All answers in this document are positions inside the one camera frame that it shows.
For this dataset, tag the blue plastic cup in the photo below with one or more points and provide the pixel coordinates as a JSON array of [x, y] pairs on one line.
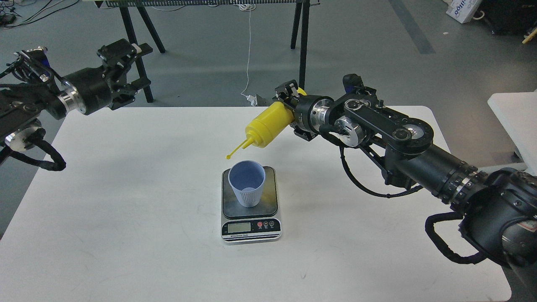
[[247, 179]]

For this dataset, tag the yellow squeeze bottle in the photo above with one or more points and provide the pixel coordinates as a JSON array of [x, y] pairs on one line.
[[266, 126]]

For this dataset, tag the white cardboard box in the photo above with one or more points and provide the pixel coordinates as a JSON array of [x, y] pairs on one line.
[[462, 10]]

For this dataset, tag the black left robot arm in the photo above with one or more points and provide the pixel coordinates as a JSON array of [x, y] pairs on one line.
[[41, 88]]

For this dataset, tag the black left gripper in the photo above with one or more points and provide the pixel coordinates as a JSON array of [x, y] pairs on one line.
[[92, 89]]

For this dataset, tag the black trestle table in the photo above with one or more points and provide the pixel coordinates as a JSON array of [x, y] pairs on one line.
[[300, 22]]

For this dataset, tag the silver digital kitchen scale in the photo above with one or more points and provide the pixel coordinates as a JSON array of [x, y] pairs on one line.
[[261, 223]]

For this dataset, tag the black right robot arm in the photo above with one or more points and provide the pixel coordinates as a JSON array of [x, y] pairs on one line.
[[491, 213]]

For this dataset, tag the white power adapter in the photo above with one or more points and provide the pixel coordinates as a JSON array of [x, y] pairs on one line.
[[257, 101]]

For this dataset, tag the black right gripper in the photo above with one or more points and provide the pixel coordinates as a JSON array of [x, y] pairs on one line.
[[310, 111]]

